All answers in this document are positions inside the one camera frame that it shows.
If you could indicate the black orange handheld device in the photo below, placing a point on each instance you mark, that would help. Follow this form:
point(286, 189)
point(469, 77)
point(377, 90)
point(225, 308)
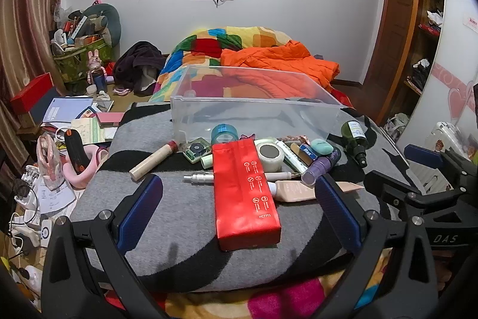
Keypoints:
point(74, 151)

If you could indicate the red shoe box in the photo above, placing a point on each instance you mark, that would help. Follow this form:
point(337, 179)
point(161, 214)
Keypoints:
point(31, 94)

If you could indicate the small green packet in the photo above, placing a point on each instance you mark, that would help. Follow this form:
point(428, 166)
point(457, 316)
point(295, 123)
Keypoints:
point(196, 150)

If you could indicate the red cardboard box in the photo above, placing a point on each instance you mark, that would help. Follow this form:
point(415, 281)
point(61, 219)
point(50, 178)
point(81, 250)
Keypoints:
point(242, 199)

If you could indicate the orange blanket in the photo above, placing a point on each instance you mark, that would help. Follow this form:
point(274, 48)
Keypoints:
point(280, 61)

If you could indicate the pink butterfly clip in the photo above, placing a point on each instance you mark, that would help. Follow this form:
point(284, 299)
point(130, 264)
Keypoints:
point(245, 136)

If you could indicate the white paper sheets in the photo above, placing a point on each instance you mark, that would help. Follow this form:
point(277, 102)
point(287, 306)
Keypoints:
point(54, 203)

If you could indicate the rabbit toy figure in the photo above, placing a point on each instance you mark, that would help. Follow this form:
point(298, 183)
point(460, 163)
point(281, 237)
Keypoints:
point(96, 70)

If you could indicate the floral pink yellow blanket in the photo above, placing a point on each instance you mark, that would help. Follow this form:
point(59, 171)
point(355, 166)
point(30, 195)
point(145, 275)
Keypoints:
point(269, 304)

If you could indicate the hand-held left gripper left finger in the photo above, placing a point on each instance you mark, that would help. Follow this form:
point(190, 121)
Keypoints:
point(140, 207)

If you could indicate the clear plastic storage bin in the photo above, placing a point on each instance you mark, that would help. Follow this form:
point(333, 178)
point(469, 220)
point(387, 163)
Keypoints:
point(261, 109)

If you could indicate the dark green spray bottle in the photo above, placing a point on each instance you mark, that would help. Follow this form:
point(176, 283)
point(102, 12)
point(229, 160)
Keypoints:
point(353, 134)

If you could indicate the beige cylindrical tube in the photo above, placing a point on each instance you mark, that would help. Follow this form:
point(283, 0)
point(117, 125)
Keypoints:
point(151, 162)

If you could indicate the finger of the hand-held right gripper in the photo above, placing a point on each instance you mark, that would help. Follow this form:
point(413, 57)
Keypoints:
point(388, 188)
point(424, 155)

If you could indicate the silver spray pen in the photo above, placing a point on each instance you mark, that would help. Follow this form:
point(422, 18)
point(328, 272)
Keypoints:
point(199, 177)

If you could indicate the colourful patchwork blanket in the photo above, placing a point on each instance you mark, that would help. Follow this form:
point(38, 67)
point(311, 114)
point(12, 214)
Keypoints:
point(198, 50)

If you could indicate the white suitcase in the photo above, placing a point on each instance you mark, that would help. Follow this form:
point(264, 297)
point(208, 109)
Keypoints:
point(446, 139)

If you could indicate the small blue box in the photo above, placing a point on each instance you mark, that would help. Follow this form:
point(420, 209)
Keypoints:
point(308, 153)

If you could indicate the grey black striped blanket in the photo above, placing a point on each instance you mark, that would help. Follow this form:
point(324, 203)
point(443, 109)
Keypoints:
point(179, 229)

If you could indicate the white gauze tape roll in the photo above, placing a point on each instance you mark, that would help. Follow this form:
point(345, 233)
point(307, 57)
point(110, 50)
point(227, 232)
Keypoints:
point(272, 165)

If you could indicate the beige foundation tube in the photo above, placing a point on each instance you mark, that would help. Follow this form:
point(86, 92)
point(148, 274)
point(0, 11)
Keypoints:
point(295, 191)

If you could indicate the light green small cap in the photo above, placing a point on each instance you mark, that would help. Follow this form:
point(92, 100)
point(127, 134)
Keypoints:
point(207, 162)

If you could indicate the pink clear bag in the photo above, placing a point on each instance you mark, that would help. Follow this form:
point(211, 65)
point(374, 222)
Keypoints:
point(50, 162)

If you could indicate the blue tape roll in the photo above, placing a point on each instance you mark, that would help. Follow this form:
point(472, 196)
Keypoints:
point(214, 136)

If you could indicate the brown wooden door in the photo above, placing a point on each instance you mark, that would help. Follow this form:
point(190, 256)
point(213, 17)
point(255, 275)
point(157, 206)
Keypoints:
point(396, 42)

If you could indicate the clear plastic bag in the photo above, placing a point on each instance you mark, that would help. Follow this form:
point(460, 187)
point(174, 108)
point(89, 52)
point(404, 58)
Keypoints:
point(397, 124)

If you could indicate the white power strip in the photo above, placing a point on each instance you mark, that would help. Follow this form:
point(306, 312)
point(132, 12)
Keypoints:
point(44, 231)

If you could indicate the pink notebook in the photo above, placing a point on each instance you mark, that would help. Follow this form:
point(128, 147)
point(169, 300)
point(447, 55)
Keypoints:
point(110, 118)

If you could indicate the white tube green print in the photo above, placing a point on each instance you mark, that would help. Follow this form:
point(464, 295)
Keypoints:
point(293, 156)

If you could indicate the pale green book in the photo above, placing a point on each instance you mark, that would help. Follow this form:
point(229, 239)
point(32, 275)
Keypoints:
point(87, 130)

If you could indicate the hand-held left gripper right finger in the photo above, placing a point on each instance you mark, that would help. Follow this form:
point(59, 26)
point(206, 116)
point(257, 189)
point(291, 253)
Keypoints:
point(338, 214)

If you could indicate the dark purple clothes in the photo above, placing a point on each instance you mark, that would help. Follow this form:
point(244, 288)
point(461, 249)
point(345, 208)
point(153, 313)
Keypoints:
point(138, 61)

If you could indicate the white wardrobe door pink pattern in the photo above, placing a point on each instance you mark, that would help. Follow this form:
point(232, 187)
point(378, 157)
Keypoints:
point(455, 53)

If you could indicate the green fabric storage box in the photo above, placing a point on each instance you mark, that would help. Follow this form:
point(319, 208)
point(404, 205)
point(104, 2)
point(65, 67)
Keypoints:
point(74, 66)

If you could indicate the pale blue notebook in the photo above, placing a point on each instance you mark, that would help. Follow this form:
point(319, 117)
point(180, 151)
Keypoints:
point(63, 109)

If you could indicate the purple spray bottle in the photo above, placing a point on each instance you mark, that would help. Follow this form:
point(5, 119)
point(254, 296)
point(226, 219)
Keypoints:
point(317, 169)

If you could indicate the grey green plush pillow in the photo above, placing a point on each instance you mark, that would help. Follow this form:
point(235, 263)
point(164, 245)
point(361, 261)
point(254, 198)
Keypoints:
point(112, 23)

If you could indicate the striped curtain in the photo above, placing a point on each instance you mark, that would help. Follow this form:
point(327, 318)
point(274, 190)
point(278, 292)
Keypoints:
point(26, 23)

